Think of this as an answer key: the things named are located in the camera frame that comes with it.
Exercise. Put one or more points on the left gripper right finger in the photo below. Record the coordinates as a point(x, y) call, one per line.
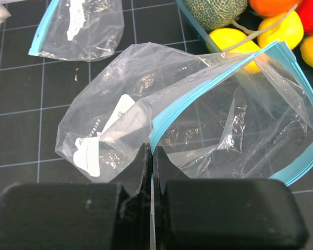
point(223, 213)

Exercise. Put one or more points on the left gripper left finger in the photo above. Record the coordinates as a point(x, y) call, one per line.
point(113, 215)

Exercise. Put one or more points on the clear zip bag blue zipper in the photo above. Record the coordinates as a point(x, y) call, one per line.
point(222, 115)

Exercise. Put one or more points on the netted green melon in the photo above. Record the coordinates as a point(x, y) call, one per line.
point(215, 14)

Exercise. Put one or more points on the empty zip bag back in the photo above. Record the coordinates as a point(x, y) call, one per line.
point(79, 30)

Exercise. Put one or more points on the yellow pear middle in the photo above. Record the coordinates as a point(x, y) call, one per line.
point(289, 30)

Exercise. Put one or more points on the orange fruit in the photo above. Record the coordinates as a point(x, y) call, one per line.
point(269, 8)

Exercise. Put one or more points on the bright red apple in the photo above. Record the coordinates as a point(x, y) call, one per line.
point(305, 12)

